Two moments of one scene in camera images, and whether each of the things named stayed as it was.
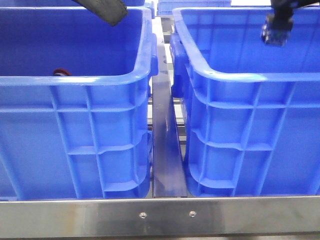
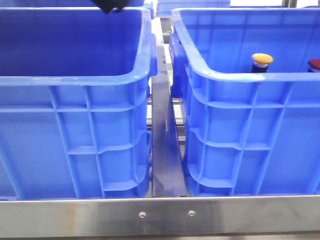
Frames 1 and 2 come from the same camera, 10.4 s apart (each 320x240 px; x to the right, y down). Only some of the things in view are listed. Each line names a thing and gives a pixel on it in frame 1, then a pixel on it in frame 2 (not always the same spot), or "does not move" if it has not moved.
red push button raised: x=61 y=72 → x=314 y=65
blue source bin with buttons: x=86 y=136 does not move
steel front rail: x=272 y=217 does not move
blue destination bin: x=252 y=120 does not move
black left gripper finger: x=111 y=11 → x=107 y=5
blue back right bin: x=166 y=7 does not move
